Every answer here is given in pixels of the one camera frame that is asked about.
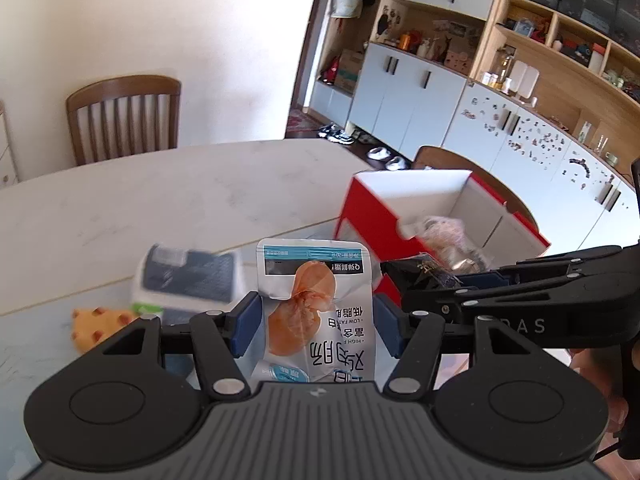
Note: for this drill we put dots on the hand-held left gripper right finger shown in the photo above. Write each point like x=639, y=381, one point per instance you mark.
x=387, y=325

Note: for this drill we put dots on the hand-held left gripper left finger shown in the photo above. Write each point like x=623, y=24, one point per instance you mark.
x=247, y=322

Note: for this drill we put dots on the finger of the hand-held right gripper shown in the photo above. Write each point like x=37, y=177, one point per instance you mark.
x=482, y=280
x=430, y=295

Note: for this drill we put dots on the clear plastic snack bag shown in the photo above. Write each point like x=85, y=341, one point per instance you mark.
x=450, y=235

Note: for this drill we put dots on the white chicken snack pouch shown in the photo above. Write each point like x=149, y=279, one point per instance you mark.
x=300, y=300

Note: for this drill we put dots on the red cardboard box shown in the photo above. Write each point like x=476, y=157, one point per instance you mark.
x=365, y=215

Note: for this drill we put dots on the white marble desktop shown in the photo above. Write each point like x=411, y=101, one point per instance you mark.
x=150, y=200

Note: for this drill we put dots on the person's right hand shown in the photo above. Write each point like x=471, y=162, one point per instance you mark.
x=597, y=375

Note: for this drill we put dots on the white tissue pack dark label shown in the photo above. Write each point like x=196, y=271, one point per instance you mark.
x=190, y=272

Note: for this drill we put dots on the wooden chair curved back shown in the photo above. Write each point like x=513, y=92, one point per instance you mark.
x=435, y=156

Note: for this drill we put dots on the white slipper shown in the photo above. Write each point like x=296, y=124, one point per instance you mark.
x=397, y=163
x=380, y=154

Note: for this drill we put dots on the yellow spotted toy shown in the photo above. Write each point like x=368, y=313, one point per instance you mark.
x=95, y=327

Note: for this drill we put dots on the dark sneakers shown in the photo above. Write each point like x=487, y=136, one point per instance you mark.
x=337, y=135

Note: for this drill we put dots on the patterned rug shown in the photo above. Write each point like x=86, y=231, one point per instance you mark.
x=300, y=124

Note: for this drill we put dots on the white storage container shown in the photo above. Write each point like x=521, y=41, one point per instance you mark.
x=525, y=79

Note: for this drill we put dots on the tall glass jar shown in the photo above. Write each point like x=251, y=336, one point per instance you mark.
x=505, y=67

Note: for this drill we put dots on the blue patterned table mat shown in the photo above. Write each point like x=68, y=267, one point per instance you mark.
x=30, y=360

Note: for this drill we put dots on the white bottle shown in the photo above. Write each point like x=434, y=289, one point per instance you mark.
x=423, y=49

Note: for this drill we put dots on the wooden chair with slats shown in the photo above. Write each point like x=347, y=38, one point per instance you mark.
x=125, y=110

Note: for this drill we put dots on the red bag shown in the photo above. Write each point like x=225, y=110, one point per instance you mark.
x=330, y=71

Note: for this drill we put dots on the orange bottle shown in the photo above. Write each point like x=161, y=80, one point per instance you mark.
x=404, y=41

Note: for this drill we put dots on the hanging tote bag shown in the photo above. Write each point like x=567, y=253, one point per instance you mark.
x=346, y=5

